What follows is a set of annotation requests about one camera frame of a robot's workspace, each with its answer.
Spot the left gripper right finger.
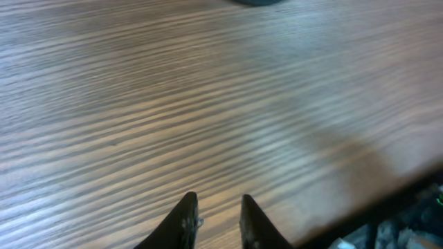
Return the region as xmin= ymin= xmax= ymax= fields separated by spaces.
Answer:
xmin=239 ymin=194 xmax=293 ymax=249

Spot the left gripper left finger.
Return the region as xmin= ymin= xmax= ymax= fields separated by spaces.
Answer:
xmin=134 ymin=192 xmax=199 ymax=249

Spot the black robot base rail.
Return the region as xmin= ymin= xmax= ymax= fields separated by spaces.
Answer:
xmin=295 ymin=163 xmax=442 ymax=249

